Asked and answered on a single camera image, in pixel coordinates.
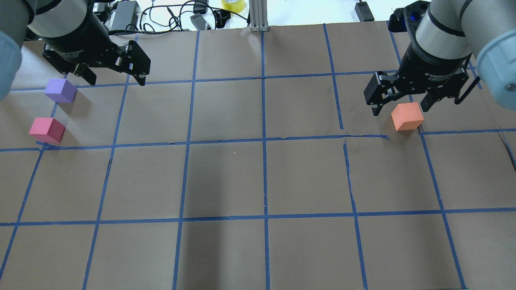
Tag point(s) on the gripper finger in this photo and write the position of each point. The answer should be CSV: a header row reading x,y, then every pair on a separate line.
x,y
427,102
136,62
379,91
83,71

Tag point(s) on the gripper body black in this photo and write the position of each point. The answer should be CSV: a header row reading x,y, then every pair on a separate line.
x,y
79,37
431,67

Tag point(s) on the orange foam cube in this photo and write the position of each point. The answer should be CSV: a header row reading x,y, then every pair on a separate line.
x,y
407,116

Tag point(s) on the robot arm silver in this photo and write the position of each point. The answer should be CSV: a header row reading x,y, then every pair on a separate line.
x,y
454,44
45,18

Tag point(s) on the purple foam cube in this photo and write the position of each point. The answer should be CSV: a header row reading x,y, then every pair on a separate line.
x,y
60,90

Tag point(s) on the grey power adapter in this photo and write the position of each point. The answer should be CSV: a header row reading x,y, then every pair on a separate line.
x,y
125,16

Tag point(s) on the pink foam cube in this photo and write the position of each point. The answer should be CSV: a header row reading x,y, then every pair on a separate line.
x,y
47,130

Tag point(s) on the black power brick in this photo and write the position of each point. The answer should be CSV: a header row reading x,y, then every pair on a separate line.
x,y
363,11

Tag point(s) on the yellow tape roll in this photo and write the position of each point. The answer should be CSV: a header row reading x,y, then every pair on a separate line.
x,y
235,6

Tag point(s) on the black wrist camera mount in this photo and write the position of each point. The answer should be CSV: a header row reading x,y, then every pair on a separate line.
x,y
408,18

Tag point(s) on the aluminium profile post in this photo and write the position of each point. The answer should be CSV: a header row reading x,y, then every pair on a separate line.
x,y
258,16

